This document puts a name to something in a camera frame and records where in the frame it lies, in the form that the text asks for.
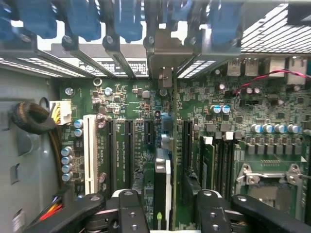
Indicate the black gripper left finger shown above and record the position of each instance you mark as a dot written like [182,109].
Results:
[131,218]

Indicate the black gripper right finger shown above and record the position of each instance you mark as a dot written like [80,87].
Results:
[211,218]

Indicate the green RAM stick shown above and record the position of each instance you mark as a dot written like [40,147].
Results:
[209,165]

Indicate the CPU socket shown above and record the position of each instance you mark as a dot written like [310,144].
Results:
[269,194]

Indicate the black long expansion slot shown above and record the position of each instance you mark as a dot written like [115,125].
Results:
[187,145]
[129,155]
[110,155]

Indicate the white expansion slot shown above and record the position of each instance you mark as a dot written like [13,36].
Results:
[90,155]

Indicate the black short expansion slot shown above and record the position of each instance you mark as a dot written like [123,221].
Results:
[148,132]

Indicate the locking lever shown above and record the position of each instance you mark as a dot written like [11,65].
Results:
[305,176]

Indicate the green motherboard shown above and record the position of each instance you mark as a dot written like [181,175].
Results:
[136,102]

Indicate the white power connector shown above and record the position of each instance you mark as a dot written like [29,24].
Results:
[65,114]

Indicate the black label sticker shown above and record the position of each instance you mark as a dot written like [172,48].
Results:
[136,69]

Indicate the black open PC case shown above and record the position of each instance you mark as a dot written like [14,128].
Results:
[267,31]

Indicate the blue slot clip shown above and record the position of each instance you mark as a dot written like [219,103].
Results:
[83,21]
[36,19]
[224,21]
[6,26]
[181,11]
[127,21]

